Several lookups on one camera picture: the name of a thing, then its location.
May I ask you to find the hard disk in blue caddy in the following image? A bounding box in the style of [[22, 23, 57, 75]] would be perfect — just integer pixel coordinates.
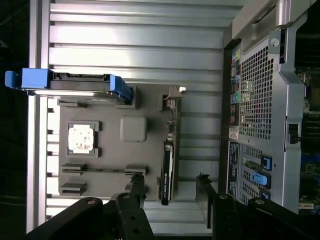
[[4, 66, 135, 106]]

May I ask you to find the grey plastic parts rack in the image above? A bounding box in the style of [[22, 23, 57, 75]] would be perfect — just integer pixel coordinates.
[[46, 84, 187, 204]]

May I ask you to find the open black PC case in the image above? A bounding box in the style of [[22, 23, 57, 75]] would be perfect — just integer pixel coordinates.
[[217, 0, 320, 216]]

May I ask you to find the silver CPU chip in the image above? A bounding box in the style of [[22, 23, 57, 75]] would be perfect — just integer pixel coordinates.
[[68, 125, 96, 152]]

